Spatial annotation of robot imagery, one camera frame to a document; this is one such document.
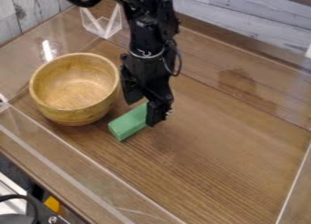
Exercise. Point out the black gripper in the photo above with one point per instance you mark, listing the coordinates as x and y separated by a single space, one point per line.
145 73

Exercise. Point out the green rectangular block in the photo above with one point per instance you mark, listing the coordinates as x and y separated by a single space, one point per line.
129 123

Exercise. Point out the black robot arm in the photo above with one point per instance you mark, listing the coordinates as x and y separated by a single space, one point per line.
152 25

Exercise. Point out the brown wooden bowl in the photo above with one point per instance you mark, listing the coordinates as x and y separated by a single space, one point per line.
74 88

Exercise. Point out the clear acrylic front barrier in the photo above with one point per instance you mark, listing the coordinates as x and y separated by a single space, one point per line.
94 194

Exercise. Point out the yellow black device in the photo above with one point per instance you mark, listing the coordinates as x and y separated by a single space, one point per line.
50 212

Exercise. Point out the clear acrylic corner bracket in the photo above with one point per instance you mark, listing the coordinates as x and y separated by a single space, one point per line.
102 27

